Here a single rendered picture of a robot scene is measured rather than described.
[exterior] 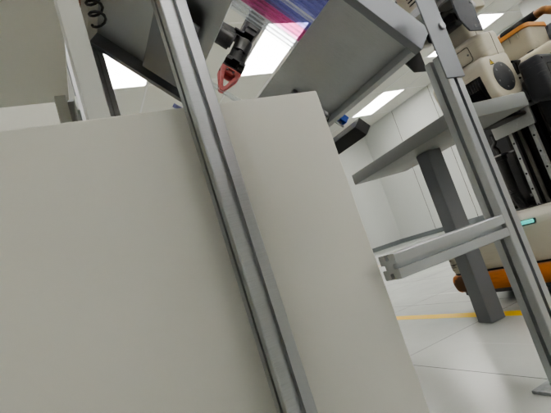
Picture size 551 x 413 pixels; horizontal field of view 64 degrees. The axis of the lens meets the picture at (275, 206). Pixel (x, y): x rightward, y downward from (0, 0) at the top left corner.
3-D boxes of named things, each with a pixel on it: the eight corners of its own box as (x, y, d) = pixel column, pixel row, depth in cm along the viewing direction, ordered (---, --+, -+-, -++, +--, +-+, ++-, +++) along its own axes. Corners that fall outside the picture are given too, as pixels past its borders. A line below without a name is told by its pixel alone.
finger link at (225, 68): (213, 81, 133) (225, 57, 136) (207, 92, 139) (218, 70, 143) (233, 92, 135) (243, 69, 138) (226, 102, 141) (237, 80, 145)
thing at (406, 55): (285, 165, 148) (293, 148, 151) (416, 55, 89) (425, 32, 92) (282, 162, 148) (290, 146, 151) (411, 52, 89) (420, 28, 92)
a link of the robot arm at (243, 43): (255, 41, 143) (249, 50, 148) (237, 29, 141) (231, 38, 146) (248, 56, 140) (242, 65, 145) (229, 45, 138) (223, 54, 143)
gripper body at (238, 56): (225, 57, 134) (234, 40, 137) (216, 74, 143) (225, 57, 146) (244, 69, 136) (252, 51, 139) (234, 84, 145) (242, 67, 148)
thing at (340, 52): (284, 156, 149) (289, 149, 150) (414, 43, 90) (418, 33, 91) (237, 126, 145) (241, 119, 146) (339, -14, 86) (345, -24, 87)
